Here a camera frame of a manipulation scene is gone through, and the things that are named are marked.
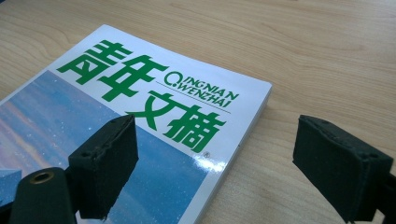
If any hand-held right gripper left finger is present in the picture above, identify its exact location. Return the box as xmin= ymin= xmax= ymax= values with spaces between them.
xmin=68 ymin=114 xmax=139 ymax=221

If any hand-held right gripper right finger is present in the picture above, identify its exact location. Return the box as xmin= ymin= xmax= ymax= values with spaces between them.
xmin=292 ymin=114 xmax=394 ymax=223

